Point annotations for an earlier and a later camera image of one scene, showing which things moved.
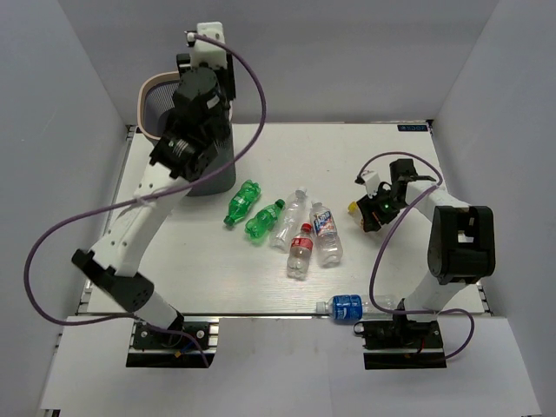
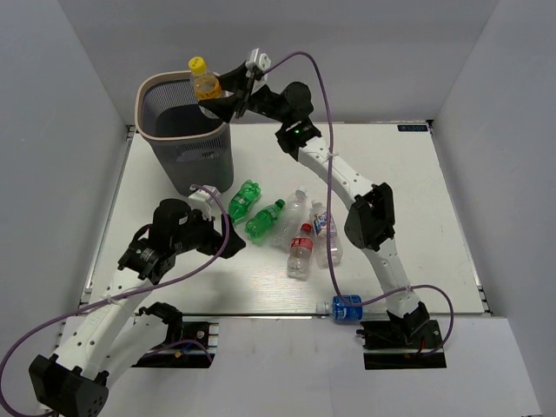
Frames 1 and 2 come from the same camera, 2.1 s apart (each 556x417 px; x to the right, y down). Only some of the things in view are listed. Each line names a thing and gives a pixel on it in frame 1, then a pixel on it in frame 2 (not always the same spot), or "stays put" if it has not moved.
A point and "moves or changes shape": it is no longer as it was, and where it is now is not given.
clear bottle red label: [298, 263] stays put
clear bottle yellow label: [355, 213] moves or changes shape
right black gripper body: [385, 206] to [264, 102]
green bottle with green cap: [266, 219] stays put
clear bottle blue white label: [328, 241] stays put
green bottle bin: [239, 204] stays put
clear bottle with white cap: [293, 218] stays put
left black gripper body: [225, 79] to [200, 234]
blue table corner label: [413, 128] stays put
